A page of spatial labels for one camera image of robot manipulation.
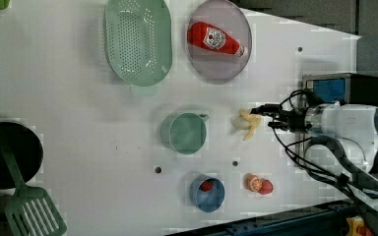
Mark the green perforated colander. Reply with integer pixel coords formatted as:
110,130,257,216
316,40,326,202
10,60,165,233
104,0,172,87

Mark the green slotted spatula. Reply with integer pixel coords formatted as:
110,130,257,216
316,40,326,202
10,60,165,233
0,138,67,236

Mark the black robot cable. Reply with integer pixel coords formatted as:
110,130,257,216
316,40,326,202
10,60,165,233
271,88,378,210

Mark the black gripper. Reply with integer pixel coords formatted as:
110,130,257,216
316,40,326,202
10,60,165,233
250,103,306,133

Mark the green object at edge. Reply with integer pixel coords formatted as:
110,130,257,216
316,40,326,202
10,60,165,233
0,0,10,10

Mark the grey round plate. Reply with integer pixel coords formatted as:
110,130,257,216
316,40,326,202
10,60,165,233
186,0,252,80

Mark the green mug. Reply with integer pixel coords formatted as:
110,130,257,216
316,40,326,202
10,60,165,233
160,112,209,154

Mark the black round pan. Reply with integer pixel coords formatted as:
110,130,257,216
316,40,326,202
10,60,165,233
0,122,43,190

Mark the yellow plush banana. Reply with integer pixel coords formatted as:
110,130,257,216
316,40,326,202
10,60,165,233
231,109,262,141

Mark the red strawberry toy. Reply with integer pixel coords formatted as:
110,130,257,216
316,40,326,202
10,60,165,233
259,179,274,195

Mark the small red toy in bowl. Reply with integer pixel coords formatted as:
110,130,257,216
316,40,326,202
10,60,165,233
200,181,213,192

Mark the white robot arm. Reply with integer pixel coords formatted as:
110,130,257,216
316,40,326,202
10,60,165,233
249,102,378,213

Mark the red ketchup bottle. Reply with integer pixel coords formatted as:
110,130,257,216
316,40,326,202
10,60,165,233
187,22,248,57

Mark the blue bowl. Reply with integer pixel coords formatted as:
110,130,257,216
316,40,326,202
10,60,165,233
189,174,225,212

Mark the orange slice toy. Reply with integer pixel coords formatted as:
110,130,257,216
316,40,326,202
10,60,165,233
246,174,262,193

